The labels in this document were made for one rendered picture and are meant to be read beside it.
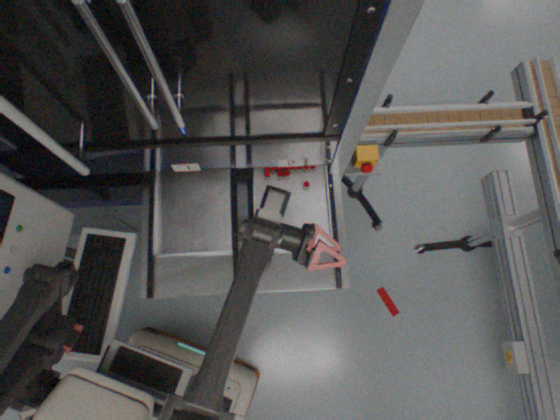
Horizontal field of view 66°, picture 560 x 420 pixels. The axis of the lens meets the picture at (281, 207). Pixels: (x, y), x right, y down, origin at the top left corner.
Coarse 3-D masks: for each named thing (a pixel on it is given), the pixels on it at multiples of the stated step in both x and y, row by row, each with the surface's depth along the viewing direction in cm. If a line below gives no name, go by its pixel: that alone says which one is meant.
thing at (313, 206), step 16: (256, 176) 153; (272, 176) 153; (304, 176) 154; (320, 176) 154; (256, 192) 152; (304, 192) 152; (320, 192) 152; (288, 208) 150; (304, 208) 151; (320, 208) 151; (320, 224) 149
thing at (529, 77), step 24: (528, 72) 160; (552, 72) 160; (528, 96) 159; (552, 96) 158; (552, 120) 151; (528, 144) 160; (552, 144) 153; (552, 168) 151; (552, 192) 148; (552, 216) 149; (552, 240) 149; (552, 264) 150
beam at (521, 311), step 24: (504, 192) 188; (504, 216) 186; (504, 240) 184; (504, 264) 185; (528, 264) 180; (504, 288) 186; (528, 288) 178; (528, 312) 175; (528, 336) 174; (528, 360) 171; (528, 384) 171; (552, 384) 168; (528, 408) 172; (552, 408) 167
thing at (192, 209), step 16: (160, 176) 153; (176, 176) 153; (192, 176) 153; (208, 176) 153; (224, 176) 153; (160, 192) 151; (176, 192) 151; (192, 192) 151; (208, 192) 151; (224, 192) 152; (160, 208) 150; (176, 208) 150; (192, 208) 150; (208, 208) 150; (224, 208) 150; (160, 224) 148; (176, 224) 148; (192, 224) 148; (208, 224) 148; (224, 224) 149; (160, 240) 147; (176, 240) 147; (192, 240) 147; (208, 240) 147; (224, 240) 147
